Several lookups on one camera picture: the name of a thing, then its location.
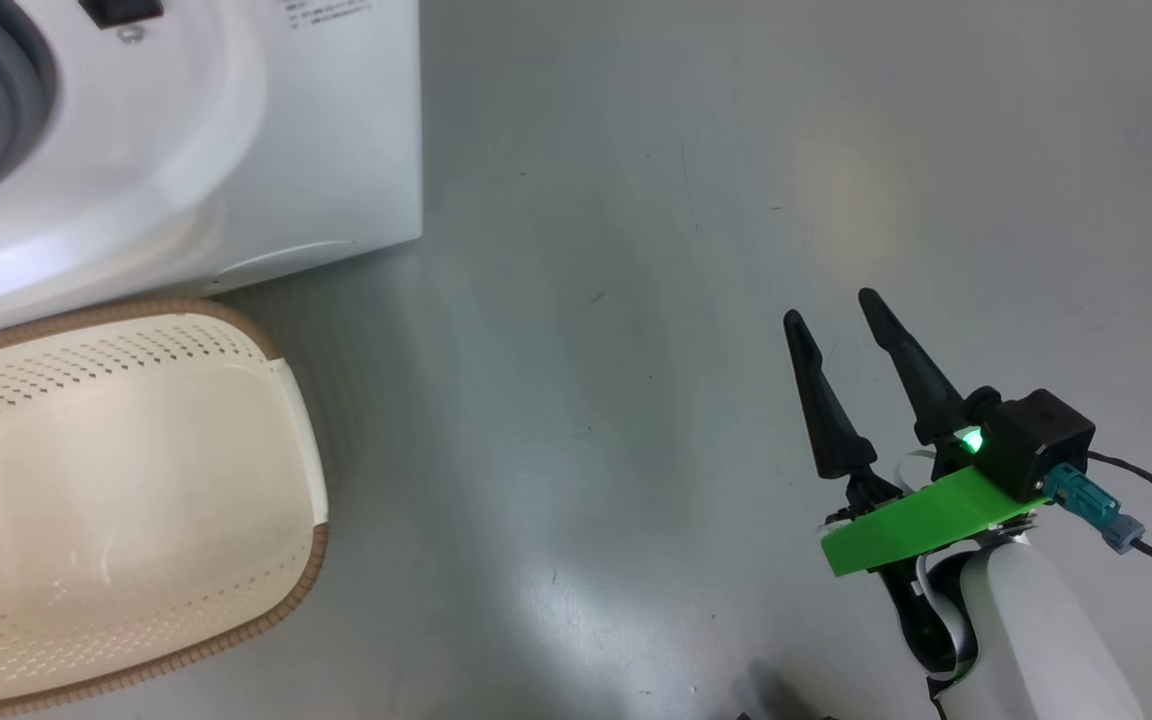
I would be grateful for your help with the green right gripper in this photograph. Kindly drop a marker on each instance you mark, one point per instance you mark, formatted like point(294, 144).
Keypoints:
point(916, 525)

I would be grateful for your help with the white washing machine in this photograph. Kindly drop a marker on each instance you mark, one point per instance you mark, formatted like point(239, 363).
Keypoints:
point(316, 130)

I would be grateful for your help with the cream perforated laundry basket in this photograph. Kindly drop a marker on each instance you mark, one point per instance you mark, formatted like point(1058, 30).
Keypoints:
point(136, 500)

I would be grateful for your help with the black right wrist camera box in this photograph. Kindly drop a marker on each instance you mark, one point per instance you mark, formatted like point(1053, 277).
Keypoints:
point(1036, 440)

